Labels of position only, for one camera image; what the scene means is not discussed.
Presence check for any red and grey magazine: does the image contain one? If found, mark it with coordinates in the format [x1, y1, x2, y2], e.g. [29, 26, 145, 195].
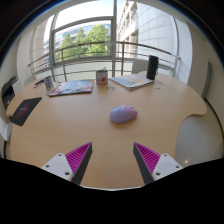
[48, 79, 96, 98]

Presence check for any lavender and pink computer mouse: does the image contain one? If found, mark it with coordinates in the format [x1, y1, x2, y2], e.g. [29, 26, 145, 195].
[109, 104, 139, 124]

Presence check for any pale illustrated open book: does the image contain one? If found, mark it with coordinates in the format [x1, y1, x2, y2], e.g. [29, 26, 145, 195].
[109, 73, 155, 91]

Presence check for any black cylindrical speaker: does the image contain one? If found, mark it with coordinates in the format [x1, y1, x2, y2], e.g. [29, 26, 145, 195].
[145, 55, 160, 81]

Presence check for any black mouse pad red print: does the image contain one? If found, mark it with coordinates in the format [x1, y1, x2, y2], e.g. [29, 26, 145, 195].
[9, 97, 43, 127]

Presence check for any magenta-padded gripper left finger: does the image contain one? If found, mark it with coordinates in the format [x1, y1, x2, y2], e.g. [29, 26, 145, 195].
[40, 142, 93, 186]

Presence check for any printed tin can planter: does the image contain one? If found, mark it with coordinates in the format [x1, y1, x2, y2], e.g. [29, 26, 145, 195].
[95, 68, 109, 86]

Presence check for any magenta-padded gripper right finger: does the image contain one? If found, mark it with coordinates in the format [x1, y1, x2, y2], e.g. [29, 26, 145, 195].
[133, 142, 184, 185]

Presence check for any metal balcony railing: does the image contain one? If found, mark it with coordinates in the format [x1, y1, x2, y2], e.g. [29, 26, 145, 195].
[27, 40, 181, 83]

